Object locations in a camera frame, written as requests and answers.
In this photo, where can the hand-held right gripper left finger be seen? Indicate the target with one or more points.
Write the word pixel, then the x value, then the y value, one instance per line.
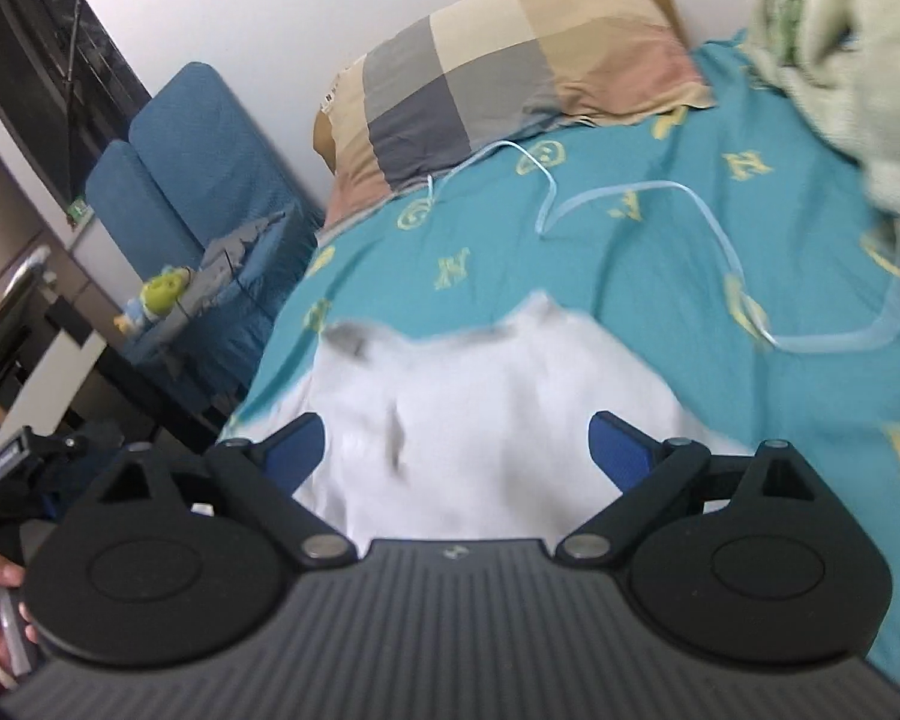
pixel 300 442

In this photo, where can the brown cushion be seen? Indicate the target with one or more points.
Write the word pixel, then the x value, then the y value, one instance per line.
pixel 664 0

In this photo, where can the dark window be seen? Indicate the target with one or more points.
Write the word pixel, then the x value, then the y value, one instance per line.
pixel 30 52

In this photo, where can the grey cloth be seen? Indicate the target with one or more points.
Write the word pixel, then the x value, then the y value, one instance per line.
pixel 225 262

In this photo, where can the plaid pillow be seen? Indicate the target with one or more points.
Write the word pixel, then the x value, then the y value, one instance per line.
pixel 480 67

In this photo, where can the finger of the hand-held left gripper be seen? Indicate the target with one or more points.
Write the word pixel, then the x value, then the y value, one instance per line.
pixel 15 454

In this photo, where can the green fleece blanket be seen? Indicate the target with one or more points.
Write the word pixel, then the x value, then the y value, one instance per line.
pixel 855 52

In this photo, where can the wooden table with black legs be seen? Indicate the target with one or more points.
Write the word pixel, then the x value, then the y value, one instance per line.
pixel 52 375

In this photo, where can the blue covered chair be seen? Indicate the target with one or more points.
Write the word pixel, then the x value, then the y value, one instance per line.
pixel 210 142
pixel 120 195

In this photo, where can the white shirt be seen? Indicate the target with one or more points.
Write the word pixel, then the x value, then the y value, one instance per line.
pixel 495 427

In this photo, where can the green plush toy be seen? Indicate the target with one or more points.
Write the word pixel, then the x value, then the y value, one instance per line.
pixel 157 296

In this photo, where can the bed with teal printed sheet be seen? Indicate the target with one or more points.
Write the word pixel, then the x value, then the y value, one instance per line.
pixel 645 277

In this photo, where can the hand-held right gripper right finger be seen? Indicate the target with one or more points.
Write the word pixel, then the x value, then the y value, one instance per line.
pixel 615 446

